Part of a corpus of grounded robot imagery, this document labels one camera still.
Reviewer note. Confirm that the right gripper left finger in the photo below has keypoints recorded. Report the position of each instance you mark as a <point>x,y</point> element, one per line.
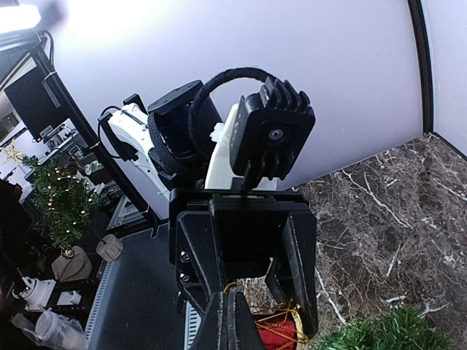
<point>213,330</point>

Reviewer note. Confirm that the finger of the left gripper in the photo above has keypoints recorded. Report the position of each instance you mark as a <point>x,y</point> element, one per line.
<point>290,278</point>
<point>203,260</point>

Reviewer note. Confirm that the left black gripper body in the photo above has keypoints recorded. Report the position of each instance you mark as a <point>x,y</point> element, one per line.
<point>200,179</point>

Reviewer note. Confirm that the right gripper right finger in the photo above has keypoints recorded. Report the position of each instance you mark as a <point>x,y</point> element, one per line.
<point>243,333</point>

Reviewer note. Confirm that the red drum ornament gold trim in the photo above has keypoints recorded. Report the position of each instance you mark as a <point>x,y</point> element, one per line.
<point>279,324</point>

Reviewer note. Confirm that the small green christmas tree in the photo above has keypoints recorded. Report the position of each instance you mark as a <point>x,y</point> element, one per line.
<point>399,328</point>

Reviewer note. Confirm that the background decorated christmas tree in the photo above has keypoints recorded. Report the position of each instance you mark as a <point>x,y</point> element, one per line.
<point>65,199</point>

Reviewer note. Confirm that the white perforated cable duct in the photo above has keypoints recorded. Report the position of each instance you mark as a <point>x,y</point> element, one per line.
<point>192,324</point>

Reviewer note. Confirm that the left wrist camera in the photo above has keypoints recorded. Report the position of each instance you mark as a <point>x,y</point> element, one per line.
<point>269,132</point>

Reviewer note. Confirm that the right black frame pole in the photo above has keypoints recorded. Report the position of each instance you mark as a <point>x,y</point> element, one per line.
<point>420,31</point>

